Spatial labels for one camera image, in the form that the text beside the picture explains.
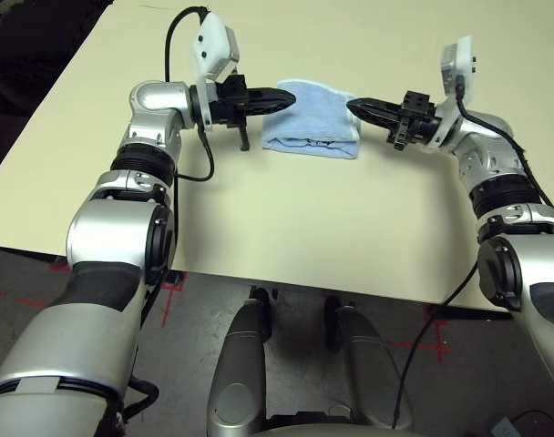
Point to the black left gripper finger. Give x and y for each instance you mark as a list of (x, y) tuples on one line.
[(270, 107), (272, 95)]

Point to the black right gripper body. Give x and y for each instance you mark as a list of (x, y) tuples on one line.
[(418, 120)]

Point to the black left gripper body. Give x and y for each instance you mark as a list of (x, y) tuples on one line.
[(231, 102)]

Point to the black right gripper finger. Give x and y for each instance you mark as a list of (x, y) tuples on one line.
[(382, 120), (377, 108)]

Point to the light blue towel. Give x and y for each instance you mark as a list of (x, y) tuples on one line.
[(313, 118)]

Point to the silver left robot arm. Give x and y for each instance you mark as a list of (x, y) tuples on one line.
[(117, 227)]

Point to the black left robot foot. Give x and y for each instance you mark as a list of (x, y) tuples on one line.
[(265, 318)]

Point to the black robot foot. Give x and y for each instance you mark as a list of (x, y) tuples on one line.
[(265, 318), (334, 328)]

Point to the black foam floor mat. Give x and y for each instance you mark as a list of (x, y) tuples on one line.
[(22, 68)]

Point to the black right robot foot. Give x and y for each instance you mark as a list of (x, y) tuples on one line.
[(334, 328)]

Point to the grey robot torso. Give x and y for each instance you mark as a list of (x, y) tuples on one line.
[(341, 431)]

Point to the small grey blue box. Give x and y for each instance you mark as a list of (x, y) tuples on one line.
[(504, 430)]

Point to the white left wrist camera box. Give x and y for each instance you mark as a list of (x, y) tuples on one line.
[(211, 43)]

